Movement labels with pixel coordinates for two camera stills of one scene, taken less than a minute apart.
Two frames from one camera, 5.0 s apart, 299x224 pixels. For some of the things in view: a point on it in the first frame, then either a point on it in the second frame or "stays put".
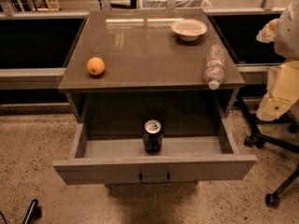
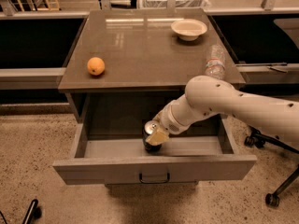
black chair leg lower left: (35, 212) stays put
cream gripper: (288, 35) to (168, 120)
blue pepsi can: (152, 138) stays put
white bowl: (188, 29) stays put
